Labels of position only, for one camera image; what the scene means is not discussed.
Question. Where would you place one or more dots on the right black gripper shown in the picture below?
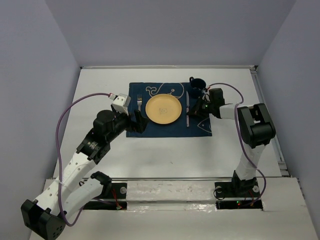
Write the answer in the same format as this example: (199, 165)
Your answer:
(195, 111)

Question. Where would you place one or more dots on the knife with pink handle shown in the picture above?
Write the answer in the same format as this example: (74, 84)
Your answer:
(187, 105)

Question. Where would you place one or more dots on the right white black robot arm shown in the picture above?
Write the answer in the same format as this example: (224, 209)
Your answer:
(255, 130)

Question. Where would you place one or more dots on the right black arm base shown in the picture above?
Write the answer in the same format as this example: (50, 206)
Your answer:
(227, 198)

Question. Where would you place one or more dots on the dark blue mug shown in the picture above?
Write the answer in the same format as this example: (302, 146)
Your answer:
(196, 87)

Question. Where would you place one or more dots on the fork with pink handle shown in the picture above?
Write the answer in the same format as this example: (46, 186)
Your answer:
(139, 104)

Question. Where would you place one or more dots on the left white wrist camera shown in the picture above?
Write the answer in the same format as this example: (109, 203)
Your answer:
(120, 103)

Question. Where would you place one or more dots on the yellow round plate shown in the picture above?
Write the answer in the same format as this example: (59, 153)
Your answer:
(163, 109)

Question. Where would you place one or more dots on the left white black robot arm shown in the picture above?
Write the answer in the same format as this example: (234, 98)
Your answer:
(47, 214)

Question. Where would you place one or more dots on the aluminium table edge rail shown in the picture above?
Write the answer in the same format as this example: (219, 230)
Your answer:
(249, 67)

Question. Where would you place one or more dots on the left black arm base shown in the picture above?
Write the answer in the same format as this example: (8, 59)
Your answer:
(113, 199)

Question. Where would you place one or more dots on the navy whale placemat cloth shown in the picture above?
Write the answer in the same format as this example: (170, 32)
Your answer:
(198, 127)

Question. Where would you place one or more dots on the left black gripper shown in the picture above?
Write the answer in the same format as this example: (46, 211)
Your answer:
(140, 123)

